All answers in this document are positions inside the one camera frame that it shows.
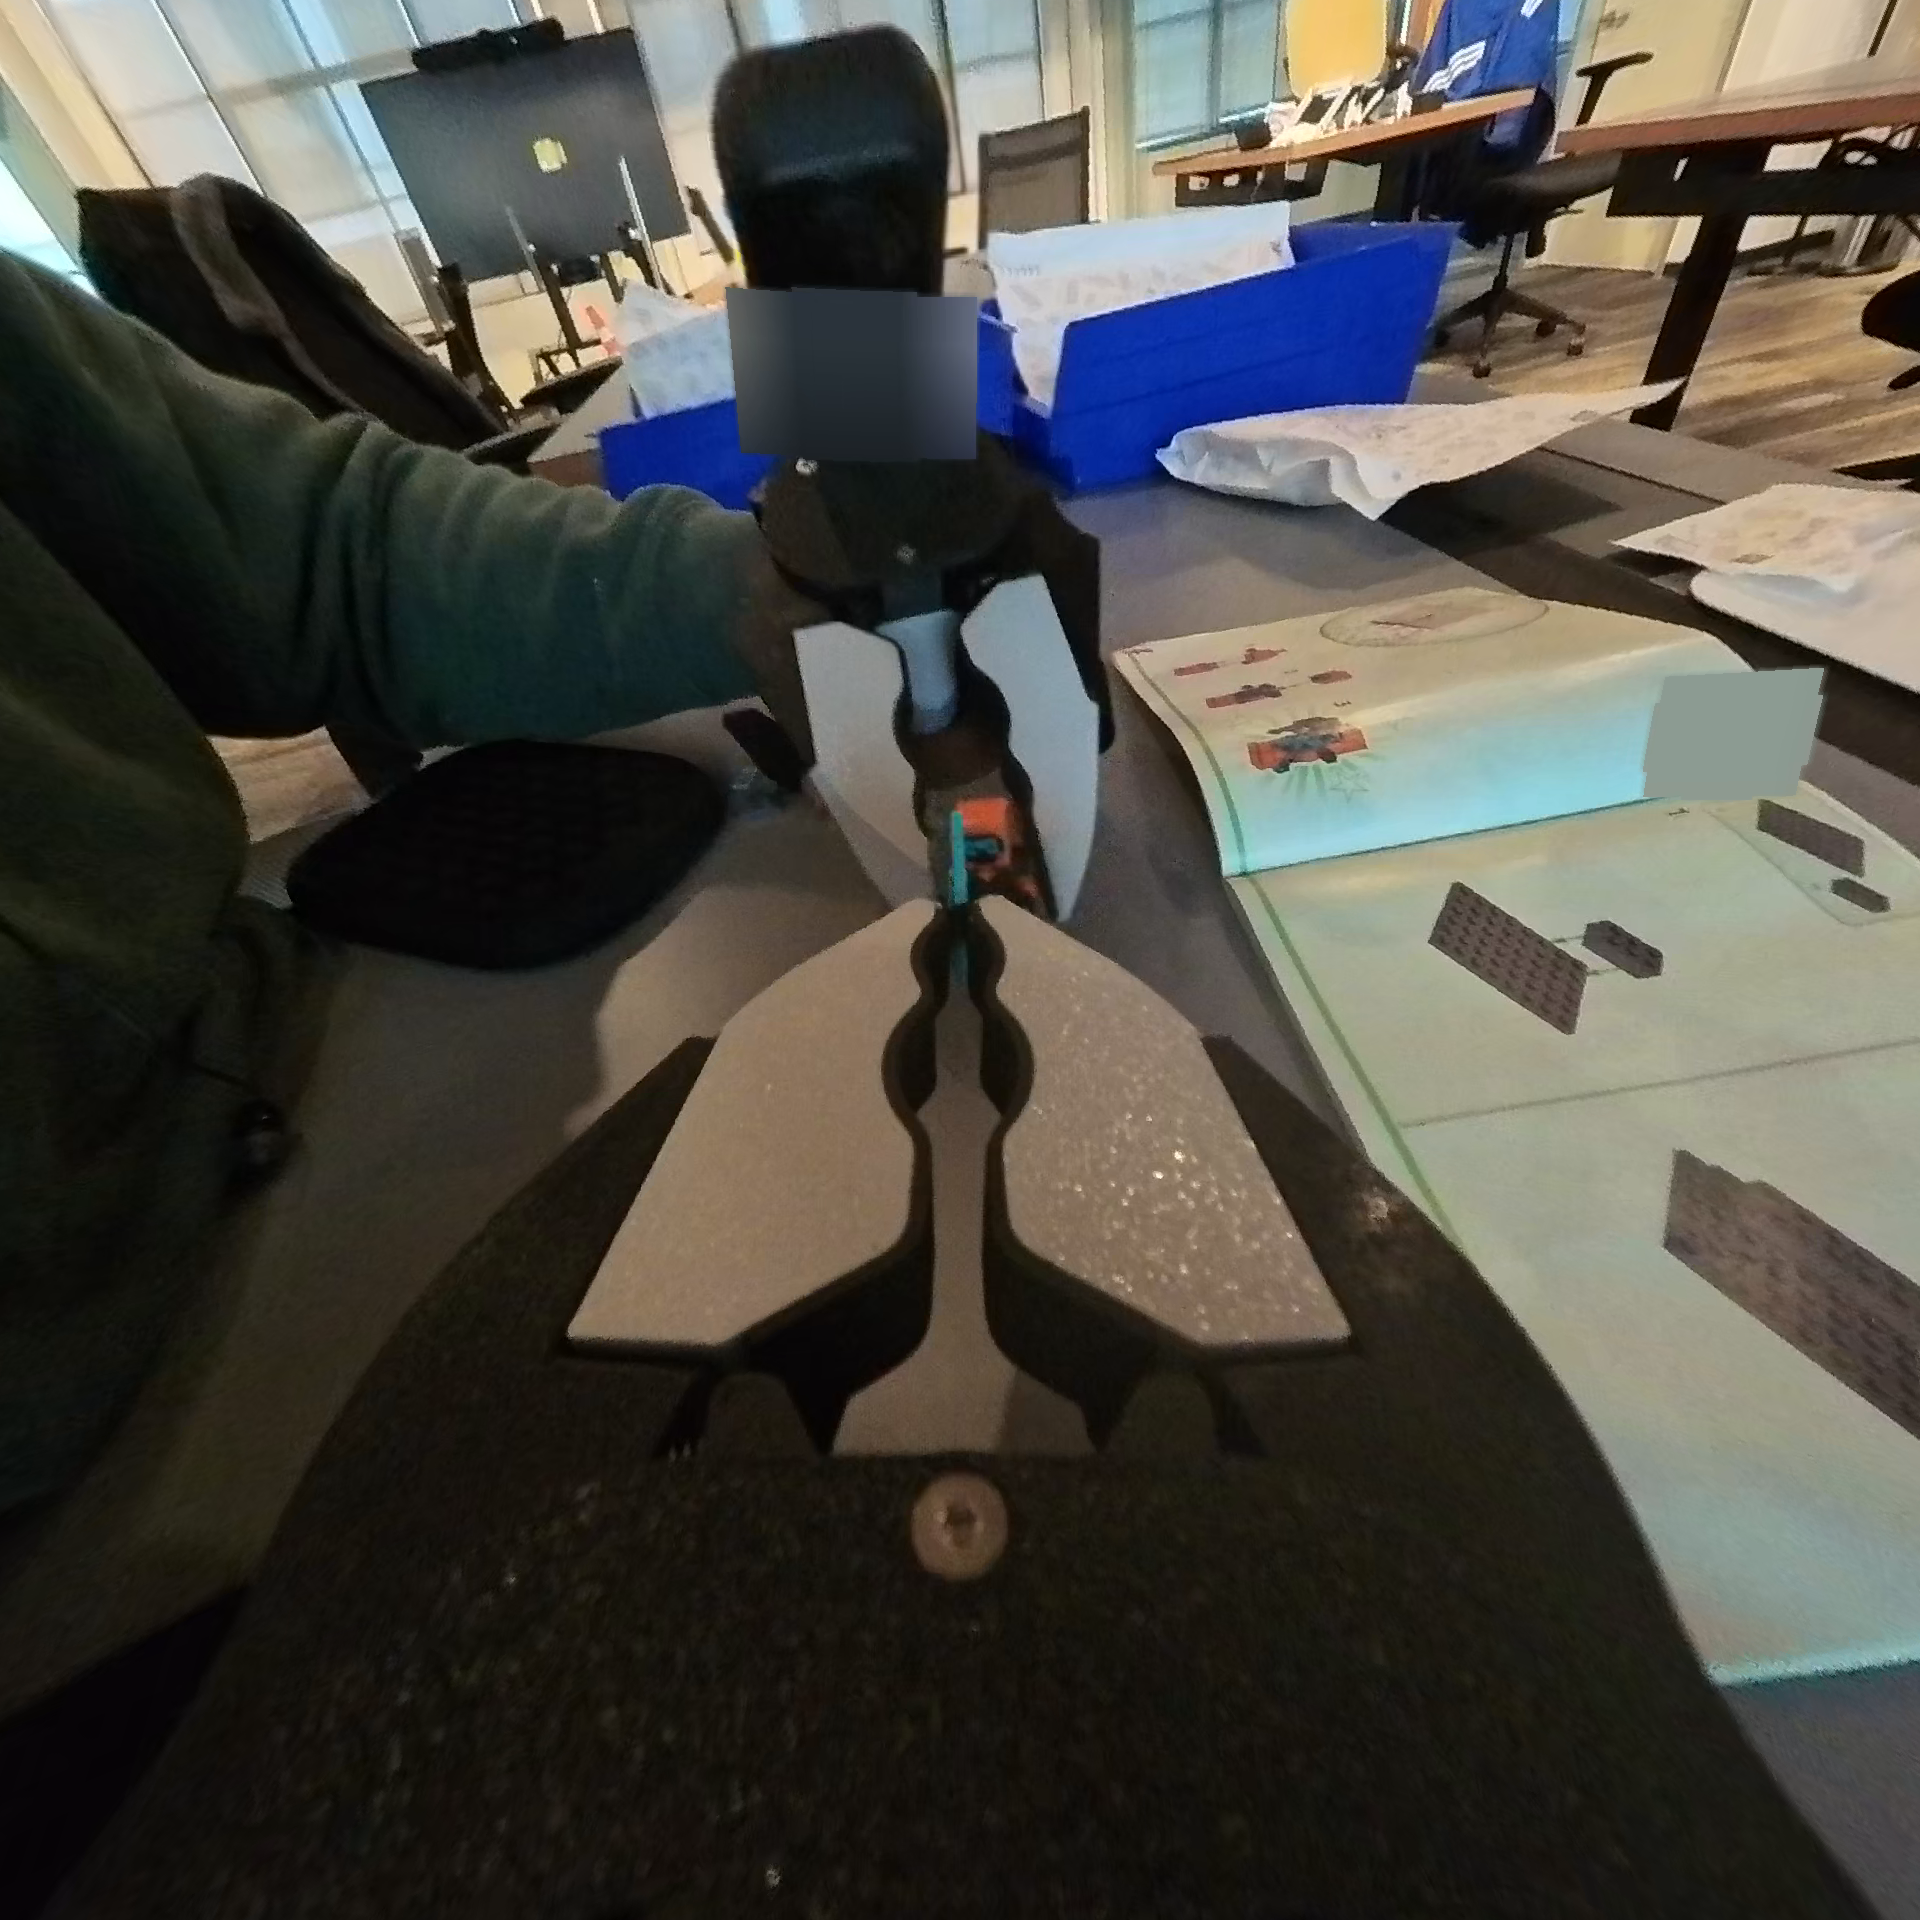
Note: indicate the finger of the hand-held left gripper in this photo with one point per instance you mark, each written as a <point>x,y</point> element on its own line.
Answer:
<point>856,750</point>
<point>1035,738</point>

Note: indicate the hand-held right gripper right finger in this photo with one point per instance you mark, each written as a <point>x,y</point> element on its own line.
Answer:
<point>1171,1202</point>

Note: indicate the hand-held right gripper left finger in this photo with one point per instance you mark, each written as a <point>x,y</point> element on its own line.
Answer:
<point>767,1202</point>

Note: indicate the orange pumpkin face brick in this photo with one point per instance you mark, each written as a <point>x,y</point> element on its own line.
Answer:
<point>1000,847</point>

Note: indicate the teal toy sword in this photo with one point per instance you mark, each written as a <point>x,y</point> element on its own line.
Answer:
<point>959,876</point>

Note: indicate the white instruction booklet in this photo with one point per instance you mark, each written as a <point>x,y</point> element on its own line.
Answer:
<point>1561,1141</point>

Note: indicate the person's left forearm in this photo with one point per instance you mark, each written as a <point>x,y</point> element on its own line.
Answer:
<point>421,603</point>

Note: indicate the blue plastic bin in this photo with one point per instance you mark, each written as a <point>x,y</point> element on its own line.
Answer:
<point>675,451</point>
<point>1230,346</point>

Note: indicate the grey office chair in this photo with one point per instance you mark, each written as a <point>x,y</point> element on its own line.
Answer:
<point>1035,175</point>

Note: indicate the black display screen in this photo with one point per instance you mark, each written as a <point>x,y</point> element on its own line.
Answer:
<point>527,153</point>

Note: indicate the white paper bag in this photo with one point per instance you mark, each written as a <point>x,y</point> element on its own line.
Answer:
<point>1382,451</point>

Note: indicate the wooden table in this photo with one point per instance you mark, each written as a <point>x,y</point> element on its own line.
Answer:
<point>1336,137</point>
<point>1741,137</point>

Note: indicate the black office chair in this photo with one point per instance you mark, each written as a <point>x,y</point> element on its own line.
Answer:
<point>1517,153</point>

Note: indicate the white paper leaflet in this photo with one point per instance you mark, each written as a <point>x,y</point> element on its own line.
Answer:
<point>1802,556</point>

